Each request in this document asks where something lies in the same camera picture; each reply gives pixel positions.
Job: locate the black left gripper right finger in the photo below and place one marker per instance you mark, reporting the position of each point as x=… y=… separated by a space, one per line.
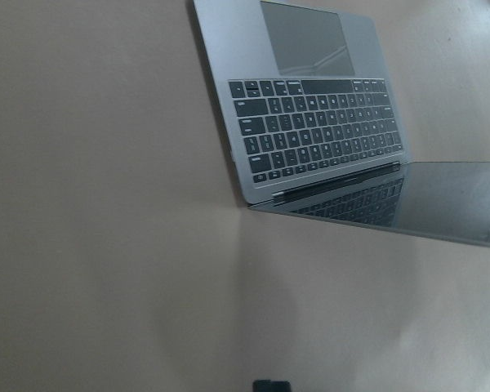
x=280 y=386

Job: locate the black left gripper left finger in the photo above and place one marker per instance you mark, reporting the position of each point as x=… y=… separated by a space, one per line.
x=262 y=386

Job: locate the grey laptop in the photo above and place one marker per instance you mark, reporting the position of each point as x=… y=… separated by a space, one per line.
x=314 y=128

